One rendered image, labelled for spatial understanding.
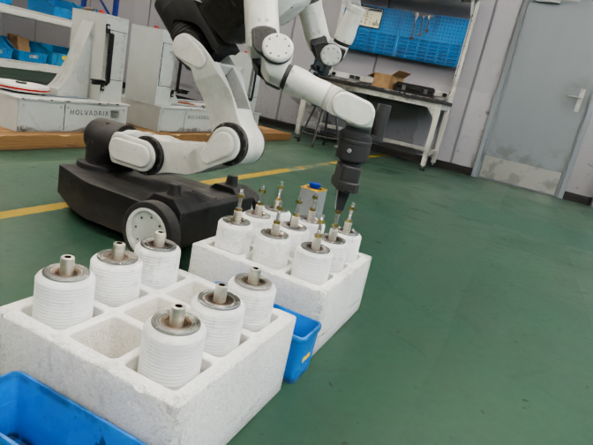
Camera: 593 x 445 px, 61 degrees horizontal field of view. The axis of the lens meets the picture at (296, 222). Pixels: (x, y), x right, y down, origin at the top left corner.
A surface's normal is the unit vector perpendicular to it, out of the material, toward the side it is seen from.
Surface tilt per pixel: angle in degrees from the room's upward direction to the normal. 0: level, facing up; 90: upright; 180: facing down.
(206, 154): 90
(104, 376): 90
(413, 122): 90
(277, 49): 60
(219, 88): 113
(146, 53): 90
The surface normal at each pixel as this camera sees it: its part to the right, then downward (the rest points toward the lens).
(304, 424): 0.20, -0.94
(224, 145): -0.42, 0.16
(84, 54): 0.89, 0.29
